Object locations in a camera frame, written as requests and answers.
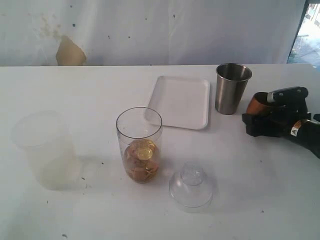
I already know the stainless steel cup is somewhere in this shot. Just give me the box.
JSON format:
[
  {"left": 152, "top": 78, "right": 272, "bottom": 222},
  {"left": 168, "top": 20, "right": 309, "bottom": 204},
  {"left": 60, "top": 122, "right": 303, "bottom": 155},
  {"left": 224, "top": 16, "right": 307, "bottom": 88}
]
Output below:
[{"left": 215, "top": 63, "right": 253, "bottom": 115}]

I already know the translucent plastic cup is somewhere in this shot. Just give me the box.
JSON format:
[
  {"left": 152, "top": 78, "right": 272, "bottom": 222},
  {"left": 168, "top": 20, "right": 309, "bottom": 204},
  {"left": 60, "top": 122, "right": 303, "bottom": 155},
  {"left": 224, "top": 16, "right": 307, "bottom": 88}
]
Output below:
[{"left": 11, "top": 110, "right": 81, "bottom": 190}]

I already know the dark window frame post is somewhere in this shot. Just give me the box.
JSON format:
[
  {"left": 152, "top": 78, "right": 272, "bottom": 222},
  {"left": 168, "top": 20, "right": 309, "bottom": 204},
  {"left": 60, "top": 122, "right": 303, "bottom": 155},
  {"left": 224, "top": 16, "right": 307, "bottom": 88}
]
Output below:
[{"left": 286, "top": 0, "right": 309, "bottom": 64}]

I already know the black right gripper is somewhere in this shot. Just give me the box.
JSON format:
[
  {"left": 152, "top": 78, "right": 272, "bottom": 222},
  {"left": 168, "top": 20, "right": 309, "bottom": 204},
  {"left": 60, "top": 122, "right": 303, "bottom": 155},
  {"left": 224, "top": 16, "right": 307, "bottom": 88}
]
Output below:
[{"left": 242, "top": 86, "right": 311, "bottom": 138}]

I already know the white square tray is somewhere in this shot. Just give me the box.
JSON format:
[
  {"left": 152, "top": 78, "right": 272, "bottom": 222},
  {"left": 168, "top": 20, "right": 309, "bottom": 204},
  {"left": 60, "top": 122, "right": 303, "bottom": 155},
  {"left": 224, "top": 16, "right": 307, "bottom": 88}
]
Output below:
[{"left": 147, "top": 75, "right": 210, "bottom": 130}]

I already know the gold coin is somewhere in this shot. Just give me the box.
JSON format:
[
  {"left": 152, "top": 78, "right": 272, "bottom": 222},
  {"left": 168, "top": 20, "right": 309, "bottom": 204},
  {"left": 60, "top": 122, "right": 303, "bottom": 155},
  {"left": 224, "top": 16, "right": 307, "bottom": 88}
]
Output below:
[{"left": 135, "top": 146, "right": 153, "bottom": 161}]

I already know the clear shaker body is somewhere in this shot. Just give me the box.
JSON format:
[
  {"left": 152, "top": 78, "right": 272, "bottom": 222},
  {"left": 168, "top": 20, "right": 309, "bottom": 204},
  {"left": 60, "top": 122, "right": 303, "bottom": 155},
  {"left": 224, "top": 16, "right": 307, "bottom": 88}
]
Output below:
[{"left": 116, "top": 106, "right": 163, "bottom": 184}]

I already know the clear shaker dome lid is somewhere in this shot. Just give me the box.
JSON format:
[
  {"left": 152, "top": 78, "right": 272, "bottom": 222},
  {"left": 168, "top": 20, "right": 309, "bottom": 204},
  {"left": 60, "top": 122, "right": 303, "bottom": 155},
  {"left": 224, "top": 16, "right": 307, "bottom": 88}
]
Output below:
[{"left": 168, "top": 161, "right": 215, "bottom": 213}]

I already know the brown wooden cup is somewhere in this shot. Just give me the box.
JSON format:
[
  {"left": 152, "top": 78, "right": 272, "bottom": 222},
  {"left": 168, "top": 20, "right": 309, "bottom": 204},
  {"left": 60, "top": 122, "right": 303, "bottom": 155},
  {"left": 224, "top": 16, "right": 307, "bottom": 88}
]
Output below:
[{"left": 246, "top": 92, "right": 274, "bottom": 116}]

